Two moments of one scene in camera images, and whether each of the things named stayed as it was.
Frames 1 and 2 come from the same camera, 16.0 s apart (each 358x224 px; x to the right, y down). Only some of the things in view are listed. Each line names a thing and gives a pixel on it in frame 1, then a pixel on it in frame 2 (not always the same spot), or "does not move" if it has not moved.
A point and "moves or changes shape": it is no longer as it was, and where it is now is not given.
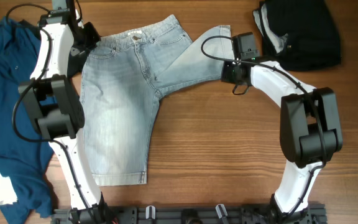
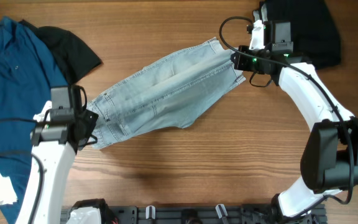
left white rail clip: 150,212 does not move
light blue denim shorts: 125,74 moves or changes shape
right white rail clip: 220,211 does not move
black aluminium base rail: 259,214 does not move
